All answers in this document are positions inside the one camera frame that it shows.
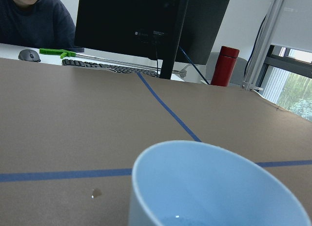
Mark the light blue plastic cup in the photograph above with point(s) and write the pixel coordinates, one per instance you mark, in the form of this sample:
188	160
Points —
186	183

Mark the red thermos bottle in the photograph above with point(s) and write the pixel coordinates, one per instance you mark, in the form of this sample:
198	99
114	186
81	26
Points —
224	66

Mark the black monitor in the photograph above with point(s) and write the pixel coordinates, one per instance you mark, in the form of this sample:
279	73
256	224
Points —
167	30

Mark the black keyboard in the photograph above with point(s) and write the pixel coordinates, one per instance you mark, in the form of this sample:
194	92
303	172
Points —
113	68

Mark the green plastic clamp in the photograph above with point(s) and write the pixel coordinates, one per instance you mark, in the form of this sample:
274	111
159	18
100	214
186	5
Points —
60	52

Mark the black computer mouse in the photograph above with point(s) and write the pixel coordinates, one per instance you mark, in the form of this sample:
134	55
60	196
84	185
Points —
29	55

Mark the seated person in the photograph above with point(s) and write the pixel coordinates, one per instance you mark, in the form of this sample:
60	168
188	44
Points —
37	23

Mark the aluminium frame post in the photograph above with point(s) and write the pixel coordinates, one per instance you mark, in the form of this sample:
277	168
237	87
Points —
262	45

